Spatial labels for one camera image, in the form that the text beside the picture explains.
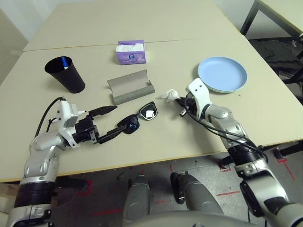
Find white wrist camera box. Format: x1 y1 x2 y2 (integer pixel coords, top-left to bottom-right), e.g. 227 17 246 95
185 78 213 119
56 99 80 149

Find black sunglasses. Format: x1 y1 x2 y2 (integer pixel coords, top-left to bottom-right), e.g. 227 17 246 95
116 101 159 135

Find beige table with black frame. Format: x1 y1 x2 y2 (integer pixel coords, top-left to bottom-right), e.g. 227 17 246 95
240 0 303 84

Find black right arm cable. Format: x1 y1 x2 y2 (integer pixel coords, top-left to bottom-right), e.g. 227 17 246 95
186 96 269 164

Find blue plate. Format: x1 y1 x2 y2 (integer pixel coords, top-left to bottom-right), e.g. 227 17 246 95
197 56 248 93

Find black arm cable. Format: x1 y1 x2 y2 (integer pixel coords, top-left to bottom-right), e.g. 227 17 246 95
186 96 269 164
34 96 66 139

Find pale wooden plank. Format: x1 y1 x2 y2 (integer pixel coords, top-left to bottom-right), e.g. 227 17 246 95
0 183 21 212

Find grey robot torso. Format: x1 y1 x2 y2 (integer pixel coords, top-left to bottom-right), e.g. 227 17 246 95
123 211 261 227

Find white tissue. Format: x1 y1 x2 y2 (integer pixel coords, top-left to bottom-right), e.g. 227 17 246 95
159 89 180 103

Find grey left robot leg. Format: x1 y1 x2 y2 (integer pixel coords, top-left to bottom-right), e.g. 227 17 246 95
122 174 152 223

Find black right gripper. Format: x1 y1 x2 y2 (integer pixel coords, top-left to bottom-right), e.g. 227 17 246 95
174 94 199 118

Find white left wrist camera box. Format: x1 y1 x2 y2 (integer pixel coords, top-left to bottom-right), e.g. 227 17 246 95
56 99 80 149

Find black cup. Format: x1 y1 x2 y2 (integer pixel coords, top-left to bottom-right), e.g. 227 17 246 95
44 56 86 94

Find black table foot bar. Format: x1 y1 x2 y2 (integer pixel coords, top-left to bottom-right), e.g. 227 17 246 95
261 141 303 158
55 176 92 192

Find purple tissue box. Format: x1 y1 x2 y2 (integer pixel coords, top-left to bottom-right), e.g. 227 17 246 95
115 39 147 65

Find grey robot leg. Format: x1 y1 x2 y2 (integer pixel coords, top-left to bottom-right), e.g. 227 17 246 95
170 172 224 216
122 174 152 223

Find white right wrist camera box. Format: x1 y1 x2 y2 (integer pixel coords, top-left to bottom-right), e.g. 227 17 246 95
185 78 213 119

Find grey right robot leg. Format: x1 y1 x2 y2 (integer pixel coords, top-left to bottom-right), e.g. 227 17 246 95
170 172 224 216

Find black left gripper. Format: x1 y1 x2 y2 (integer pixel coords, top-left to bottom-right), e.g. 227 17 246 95
72 105 127 145

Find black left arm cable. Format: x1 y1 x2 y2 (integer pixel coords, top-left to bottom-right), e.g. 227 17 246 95
34 96 66 139

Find grey glasses case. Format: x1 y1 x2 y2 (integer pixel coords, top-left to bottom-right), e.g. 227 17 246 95
107 69 156 105

